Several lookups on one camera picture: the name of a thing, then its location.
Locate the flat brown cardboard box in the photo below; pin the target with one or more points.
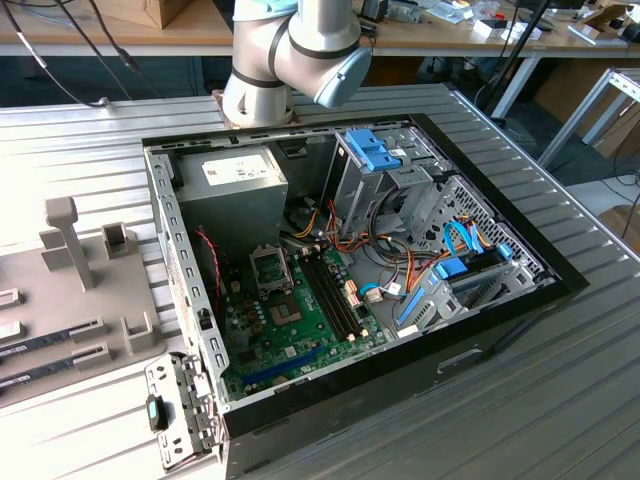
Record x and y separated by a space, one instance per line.
622 132

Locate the grey power supply unit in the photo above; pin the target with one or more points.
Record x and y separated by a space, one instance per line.
235 215

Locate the brown cardboard sheet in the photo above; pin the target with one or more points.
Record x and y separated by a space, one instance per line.
625 225

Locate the grey metal disk bay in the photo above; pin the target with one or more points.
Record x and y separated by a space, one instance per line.
440 307

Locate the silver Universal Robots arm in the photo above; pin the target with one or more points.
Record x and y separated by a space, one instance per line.
320 35

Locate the aluminium profile frame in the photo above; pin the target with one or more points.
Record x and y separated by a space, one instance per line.
575 117

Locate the black lock teal mark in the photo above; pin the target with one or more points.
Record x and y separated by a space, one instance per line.
159 415

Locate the black stand pole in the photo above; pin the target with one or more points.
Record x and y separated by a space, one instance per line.
521 45

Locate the blue expansion slot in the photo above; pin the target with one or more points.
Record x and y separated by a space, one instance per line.
280 367

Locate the grey metal drive cage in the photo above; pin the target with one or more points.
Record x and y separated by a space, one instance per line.
360 195

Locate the green motherboard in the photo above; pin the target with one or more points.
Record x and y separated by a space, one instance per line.
300 345

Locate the RAM stick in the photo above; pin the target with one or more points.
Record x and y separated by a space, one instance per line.
35 372
35 344

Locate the wooden desk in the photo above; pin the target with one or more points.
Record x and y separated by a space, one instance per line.
75 36

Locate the black open PC case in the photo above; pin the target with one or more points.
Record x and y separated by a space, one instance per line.
380 400

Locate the grey parts rack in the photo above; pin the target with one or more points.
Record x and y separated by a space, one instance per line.
105 300

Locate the small white box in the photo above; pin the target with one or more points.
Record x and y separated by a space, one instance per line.
487 29

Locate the CPU socket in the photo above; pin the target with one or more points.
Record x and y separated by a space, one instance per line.
286 312

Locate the black RAM slot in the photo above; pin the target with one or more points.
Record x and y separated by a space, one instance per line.
339 295
326 295

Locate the hard disk in blue carrier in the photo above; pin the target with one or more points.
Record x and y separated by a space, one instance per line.
451 268

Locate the blue plastic drive latch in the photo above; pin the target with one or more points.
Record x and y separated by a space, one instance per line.
372 150

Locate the open brown cardboard tray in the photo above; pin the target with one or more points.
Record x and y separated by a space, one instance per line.
602 17

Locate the white board connector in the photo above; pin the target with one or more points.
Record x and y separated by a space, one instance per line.
355 300
350 287

